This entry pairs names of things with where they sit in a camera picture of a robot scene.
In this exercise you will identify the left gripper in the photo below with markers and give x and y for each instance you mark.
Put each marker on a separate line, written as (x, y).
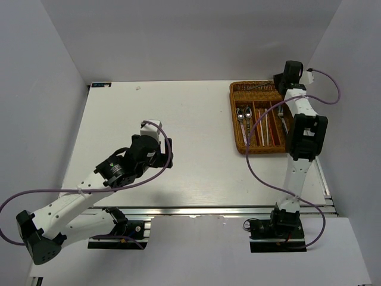
(161, 159)

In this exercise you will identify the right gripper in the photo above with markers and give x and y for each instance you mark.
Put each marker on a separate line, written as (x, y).
(276, 78)

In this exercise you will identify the dark handled fork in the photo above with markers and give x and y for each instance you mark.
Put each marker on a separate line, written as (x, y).
(281, 116)

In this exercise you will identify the white chopstick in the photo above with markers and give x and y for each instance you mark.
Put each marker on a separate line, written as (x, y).
(262, 130)
(269, 130)

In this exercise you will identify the orange chopstick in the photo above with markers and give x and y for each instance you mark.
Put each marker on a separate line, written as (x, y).
(260, 132)
(273, 129)

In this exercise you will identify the dark handled spoon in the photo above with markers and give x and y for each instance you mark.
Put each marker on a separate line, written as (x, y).
(248, 115)

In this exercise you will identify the pink handled spoon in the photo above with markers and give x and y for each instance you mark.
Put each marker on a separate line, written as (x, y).
(240, 117)

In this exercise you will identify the dark handled knife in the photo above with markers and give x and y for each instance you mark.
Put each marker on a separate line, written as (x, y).
(269, 82)

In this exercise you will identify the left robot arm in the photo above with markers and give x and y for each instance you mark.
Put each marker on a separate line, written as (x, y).
(47, 231)

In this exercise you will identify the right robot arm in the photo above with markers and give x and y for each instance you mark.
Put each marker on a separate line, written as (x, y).
(304, 143)

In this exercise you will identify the wicker cutlery tray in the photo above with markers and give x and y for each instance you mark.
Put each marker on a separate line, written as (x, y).
(262, 98)

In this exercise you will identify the blue label sticker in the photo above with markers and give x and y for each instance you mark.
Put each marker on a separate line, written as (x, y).
(101, 85)

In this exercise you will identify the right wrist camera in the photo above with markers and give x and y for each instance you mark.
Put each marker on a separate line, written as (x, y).
(307, 78)

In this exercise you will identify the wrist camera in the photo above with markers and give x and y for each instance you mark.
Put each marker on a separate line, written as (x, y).
(152, 129)
(307, 78)

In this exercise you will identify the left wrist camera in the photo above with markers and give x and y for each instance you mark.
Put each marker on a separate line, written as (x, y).
(152, 129)

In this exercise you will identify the aluminium table rail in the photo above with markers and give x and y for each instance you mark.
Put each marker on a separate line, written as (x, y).
(212, 211)

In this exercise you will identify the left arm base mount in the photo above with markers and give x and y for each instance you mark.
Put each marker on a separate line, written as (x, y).
(126, 234)

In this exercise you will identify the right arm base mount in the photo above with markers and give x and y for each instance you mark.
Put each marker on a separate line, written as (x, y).
(264, 238)

